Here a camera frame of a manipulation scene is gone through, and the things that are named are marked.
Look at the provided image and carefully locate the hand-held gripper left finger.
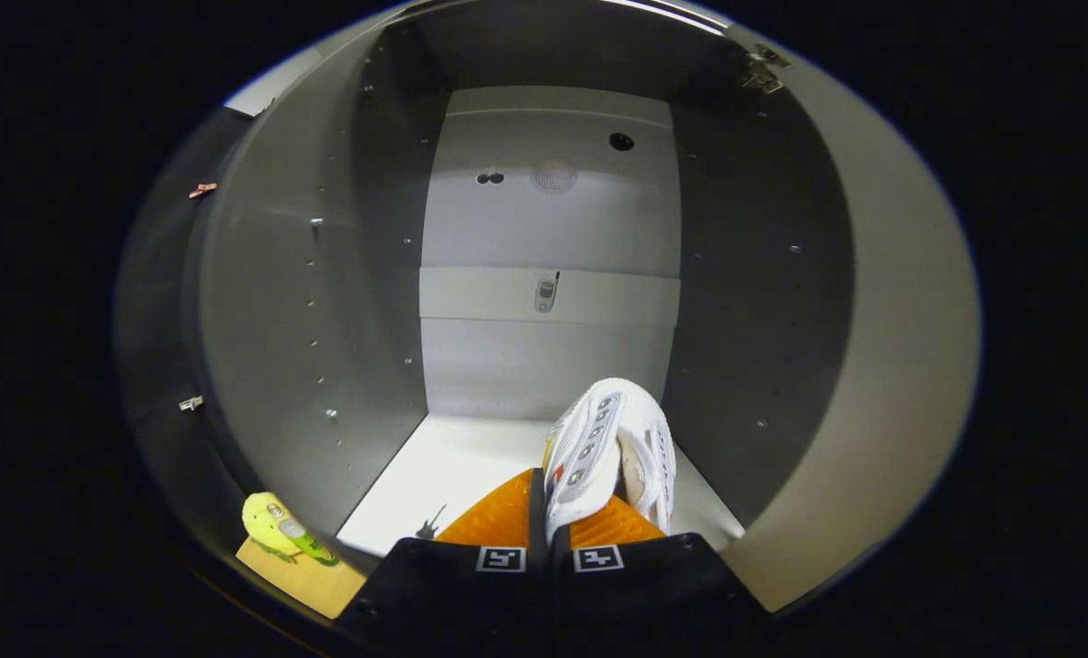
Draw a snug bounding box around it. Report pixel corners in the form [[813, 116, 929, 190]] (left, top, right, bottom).
[[333, 468, 554, 658]]

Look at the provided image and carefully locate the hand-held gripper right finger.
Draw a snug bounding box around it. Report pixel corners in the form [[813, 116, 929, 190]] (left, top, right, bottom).
[[555, 493, 768, 658]]

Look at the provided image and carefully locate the white shoe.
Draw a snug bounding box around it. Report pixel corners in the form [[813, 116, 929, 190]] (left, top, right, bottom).
[[544, 377, 678, 545]]

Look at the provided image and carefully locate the grey shoe cabinet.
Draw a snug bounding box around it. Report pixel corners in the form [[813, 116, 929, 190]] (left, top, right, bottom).
[[183, 0, 860, 560]]

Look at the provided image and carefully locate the beige shoe cabinet door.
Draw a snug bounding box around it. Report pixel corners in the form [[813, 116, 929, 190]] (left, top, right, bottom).
[[726, 23, 981, 613]]

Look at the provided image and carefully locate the metal door hinge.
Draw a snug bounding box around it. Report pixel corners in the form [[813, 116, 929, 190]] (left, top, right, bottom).
[[743, 43, 791, 95]]

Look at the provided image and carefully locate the small green bottle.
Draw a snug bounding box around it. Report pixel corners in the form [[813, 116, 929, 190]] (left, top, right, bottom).
[[269, 516, 342, 568]]

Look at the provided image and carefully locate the yellow plush toy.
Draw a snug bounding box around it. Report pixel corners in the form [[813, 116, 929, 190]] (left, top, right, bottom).
[[241, 492, 302, 560]]

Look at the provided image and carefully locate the black backdrop cloth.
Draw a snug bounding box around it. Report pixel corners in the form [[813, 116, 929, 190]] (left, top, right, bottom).
[[114, 105, 261, 586]]

